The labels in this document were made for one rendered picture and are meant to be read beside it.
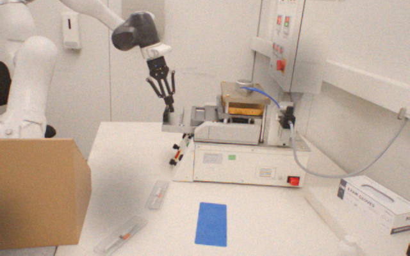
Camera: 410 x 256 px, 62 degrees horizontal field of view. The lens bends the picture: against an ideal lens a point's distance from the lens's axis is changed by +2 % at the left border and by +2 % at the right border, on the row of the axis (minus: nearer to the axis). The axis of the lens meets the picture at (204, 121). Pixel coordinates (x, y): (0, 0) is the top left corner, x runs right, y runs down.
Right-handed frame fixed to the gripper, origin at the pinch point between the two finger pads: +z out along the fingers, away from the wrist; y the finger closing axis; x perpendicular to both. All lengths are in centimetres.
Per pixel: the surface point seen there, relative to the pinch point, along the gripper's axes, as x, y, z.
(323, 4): 18, -63, -23
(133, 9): -122, 22, -45
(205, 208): 34.9, -5.7, 31.6
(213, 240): 52, -7, 32
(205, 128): 16.7, -12.5, 9.1
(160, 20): -125, 6, -32
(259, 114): 11.2, -34.3, 11.5
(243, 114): 10.8, -28.2, 9.8
